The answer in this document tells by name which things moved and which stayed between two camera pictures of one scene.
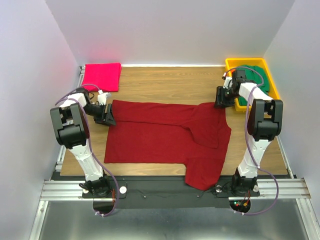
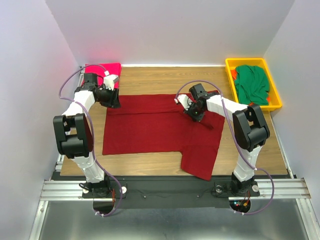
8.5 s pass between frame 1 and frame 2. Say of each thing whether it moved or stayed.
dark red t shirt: moved
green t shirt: stayed
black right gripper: moved
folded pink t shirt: stayed
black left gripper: moved
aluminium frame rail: stayed
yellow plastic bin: stayed
